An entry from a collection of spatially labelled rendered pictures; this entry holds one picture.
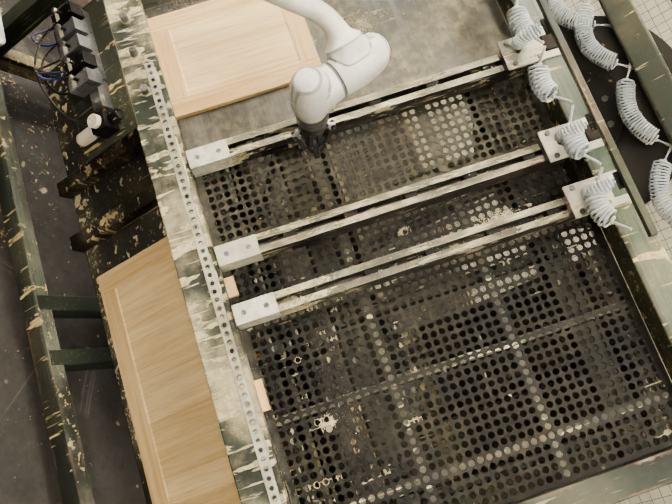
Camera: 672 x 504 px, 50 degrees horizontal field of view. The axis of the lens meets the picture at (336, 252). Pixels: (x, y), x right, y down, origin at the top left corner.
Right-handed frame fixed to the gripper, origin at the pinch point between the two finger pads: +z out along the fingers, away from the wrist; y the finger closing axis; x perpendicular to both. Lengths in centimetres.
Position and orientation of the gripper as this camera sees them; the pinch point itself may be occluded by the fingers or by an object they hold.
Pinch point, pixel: (315, 149)
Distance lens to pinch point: 215.1
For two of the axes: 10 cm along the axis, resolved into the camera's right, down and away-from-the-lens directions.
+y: 9.5, -3.0, 0.7
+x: -3.0, -9.1, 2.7
